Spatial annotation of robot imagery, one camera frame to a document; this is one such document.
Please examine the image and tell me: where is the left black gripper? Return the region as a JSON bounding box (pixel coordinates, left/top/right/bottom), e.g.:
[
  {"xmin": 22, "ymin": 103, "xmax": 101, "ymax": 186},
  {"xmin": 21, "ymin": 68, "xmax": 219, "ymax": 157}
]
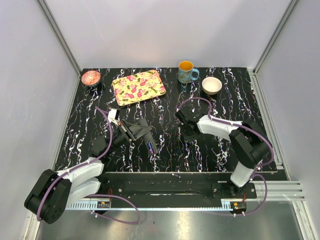
[{"xmin": 106, "ymin": 119, "xmax": 153, "ymax": 156}]

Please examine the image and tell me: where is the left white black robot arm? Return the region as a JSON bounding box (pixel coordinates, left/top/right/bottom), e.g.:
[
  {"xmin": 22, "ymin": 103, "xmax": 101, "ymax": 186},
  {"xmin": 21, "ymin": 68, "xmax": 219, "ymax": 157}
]
[{"xmin": 24, "ymin": 118, "xmax": 156, "ymax": 224}]

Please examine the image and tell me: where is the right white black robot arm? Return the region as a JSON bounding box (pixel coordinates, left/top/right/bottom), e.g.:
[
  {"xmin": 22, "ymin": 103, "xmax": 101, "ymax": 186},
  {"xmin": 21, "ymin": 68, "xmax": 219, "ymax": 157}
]
[{"xmin": 175, "ymin": 109, "xmax": 275, "ymax": 198}]

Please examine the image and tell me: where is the cream white bowl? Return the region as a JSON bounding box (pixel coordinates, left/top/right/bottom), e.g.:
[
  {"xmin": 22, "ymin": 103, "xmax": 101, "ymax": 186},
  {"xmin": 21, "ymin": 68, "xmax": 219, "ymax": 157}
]
[{"xmin": 202, "ymin": 77, "xmax": 222, "ymax": 96}]

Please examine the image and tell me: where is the floral yellow pink tray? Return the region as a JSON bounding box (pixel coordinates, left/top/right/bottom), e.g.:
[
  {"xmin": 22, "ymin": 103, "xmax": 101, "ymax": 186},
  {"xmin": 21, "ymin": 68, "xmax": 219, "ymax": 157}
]
[{"xmin": 112, "ymin": 69, "xmax": 166, "ymax": 107}]

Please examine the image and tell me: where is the blue mug orange inside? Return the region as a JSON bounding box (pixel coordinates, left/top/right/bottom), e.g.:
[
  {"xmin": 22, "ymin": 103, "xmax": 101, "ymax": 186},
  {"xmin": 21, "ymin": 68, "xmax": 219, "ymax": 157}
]
[{"xmin": 177, "ymin": 60, "xmax": 200, "ymax": 84}]

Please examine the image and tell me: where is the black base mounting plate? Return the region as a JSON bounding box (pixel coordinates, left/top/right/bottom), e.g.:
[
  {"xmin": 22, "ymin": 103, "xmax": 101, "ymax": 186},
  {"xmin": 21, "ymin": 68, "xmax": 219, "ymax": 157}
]
[{"xmin": 98, "ymin": 172, "xmax": 257, "ymax": 200}]

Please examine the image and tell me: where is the red patterned bowl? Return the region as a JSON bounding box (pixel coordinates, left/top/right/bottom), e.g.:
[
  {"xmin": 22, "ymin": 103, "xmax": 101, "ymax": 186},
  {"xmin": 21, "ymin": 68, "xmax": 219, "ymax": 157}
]
[{"xmin": 81, "ymin": 70, "xmax": 101, "ymax": 87}]

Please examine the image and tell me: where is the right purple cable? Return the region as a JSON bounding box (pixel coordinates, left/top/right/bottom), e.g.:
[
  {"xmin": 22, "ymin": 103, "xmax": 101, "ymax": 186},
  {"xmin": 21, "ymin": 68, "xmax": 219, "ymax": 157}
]
[{"xmin": 176, "ymin": 97, "xmax": 275, "ymax": 217}]

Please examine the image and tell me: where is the purple cable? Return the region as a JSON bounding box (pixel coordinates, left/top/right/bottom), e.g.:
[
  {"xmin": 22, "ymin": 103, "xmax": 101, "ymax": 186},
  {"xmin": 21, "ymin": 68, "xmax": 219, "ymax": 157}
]
[
  {"xmin": 176, "ymin": 97, "xmax": 275, "ymax": 217},
  {"xmin": 36, "ymin": 106, "xmax": 142, "ymax": 225}
]

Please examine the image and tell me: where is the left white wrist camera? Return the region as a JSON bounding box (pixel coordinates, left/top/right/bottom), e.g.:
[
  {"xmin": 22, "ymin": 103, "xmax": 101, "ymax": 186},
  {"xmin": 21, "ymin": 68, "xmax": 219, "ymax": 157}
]
[{"xmin": 107, "ymin": 108, "xmax": 120, "ymax": 125}]

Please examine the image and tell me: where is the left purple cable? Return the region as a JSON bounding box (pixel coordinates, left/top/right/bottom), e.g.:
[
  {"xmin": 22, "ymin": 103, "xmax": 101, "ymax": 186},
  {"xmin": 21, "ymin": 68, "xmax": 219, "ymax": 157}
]
[{"xmin": 36, "ymin": 106, "xmax": 142, "ymax": 225}]

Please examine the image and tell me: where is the white slotted cable duct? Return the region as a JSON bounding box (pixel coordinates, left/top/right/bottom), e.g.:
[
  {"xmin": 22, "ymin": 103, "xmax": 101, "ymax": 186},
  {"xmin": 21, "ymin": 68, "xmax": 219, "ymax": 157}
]
[{"xmin": 65, "ymin": 199, "xmax": 111, "ymax": 211}]

